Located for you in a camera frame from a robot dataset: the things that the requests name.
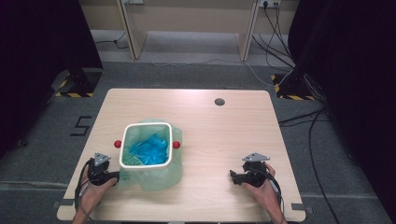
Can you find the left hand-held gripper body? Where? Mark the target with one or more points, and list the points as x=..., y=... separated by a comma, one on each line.
x=99, y=174

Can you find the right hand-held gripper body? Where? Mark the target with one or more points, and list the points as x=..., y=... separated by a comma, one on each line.
x=256, y=174

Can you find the translucent green plastic bin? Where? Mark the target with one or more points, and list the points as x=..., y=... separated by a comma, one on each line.
x=162, y=179

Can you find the white bin with red knobs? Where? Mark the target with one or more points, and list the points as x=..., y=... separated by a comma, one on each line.
x=170, y=146

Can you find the person's left hand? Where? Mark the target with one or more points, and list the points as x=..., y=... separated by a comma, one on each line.
x=93, y=196

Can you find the person's right hand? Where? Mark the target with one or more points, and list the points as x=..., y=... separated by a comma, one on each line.
x=267, y=194

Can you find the blue plastic bag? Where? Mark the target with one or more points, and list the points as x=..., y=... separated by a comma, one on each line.
x=151, y=151

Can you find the grey tape strip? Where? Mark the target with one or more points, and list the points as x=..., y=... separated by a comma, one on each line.
x=301, y=207
x=63, y=202

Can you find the grey round table grommet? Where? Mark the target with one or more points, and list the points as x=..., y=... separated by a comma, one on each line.
x=219, y=101

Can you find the black stand base striped tape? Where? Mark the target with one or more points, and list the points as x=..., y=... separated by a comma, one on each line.
x=79, y=84
x=292, y=87

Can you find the black curtain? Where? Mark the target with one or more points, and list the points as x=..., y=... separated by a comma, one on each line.
x=358, y=77
x=37, y=62

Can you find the white wall socket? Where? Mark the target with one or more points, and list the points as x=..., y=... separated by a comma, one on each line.
x=269, y=2

